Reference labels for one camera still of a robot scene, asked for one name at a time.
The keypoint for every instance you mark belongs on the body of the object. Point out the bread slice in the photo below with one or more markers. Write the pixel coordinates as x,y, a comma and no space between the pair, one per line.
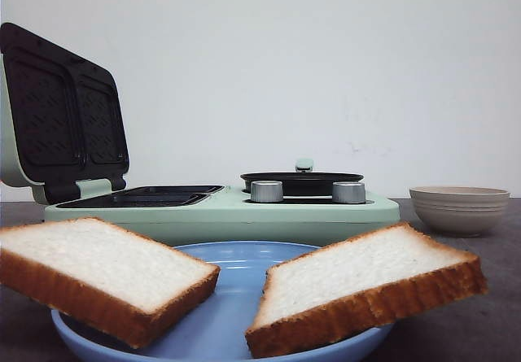
114,280
373,279

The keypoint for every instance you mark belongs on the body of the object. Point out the beige ceramic bowl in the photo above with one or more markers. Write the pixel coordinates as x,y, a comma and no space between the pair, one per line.
459,210

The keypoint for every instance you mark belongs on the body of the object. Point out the mint green sandwich maker lid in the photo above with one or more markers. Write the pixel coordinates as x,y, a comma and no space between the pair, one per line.
61,122

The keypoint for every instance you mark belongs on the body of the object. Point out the mint green breakfast maker base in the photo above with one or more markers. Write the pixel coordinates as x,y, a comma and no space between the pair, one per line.
186,214

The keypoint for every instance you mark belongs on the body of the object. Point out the left silver control knob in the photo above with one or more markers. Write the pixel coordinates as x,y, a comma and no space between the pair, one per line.
266,191

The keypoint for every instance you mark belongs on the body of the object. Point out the silver control knob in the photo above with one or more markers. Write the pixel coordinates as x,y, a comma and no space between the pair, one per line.
348,192
266,191

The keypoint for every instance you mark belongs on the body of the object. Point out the black frying pan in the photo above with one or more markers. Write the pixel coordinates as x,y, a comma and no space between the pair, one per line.
304,181

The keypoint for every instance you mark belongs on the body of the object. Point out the right silver control knob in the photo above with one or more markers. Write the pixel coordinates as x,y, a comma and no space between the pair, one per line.
348,192

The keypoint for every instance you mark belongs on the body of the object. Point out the blue plate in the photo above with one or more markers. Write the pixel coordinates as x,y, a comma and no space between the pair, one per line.
214,331

